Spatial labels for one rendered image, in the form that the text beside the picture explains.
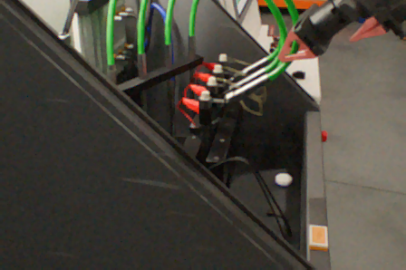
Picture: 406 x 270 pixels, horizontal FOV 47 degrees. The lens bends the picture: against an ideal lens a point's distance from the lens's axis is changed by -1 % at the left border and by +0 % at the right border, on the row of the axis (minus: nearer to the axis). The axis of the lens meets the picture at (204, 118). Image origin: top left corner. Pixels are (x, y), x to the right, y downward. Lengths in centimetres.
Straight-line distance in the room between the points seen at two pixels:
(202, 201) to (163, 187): 6
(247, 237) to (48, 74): 35
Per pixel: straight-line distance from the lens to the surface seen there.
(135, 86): 104
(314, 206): 93
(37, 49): 64
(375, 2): 71
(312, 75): 146
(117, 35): 124
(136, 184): 67
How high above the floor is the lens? 149
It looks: 26 degrees down
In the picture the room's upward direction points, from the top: straight up
